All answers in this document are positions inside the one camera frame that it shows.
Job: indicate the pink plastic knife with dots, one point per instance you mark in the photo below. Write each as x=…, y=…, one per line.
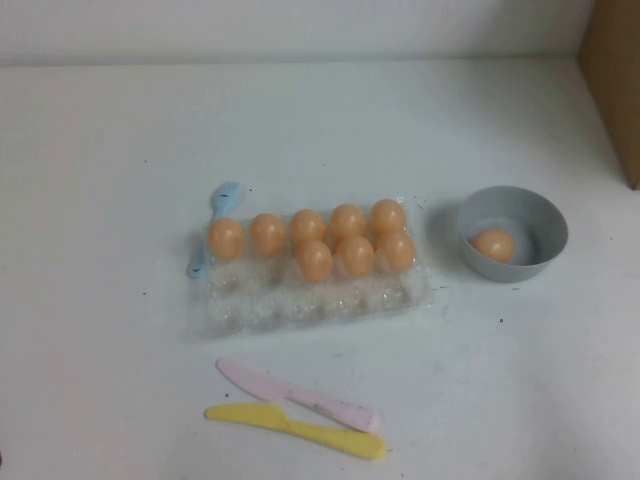
x=300, y=395

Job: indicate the clear plastic egg tray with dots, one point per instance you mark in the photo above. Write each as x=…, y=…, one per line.
x=310, y=310

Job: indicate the orange plastic egg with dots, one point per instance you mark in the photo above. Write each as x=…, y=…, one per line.
x=493, y=245
x=267, y=234
x=225, y=239
x=397, y=251
x=387, y=215
x=307, y=224
x=313, y=262
x=355, y=256
x=348, y=221

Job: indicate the yellow plastic knife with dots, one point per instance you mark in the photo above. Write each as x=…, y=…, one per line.
x=300, y=430

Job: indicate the brown cardboard box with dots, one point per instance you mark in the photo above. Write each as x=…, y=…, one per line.
x=612, y=90

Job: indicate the grey plastic bowl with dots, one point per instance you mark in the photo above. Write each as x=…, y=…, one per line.
x=520, y=272

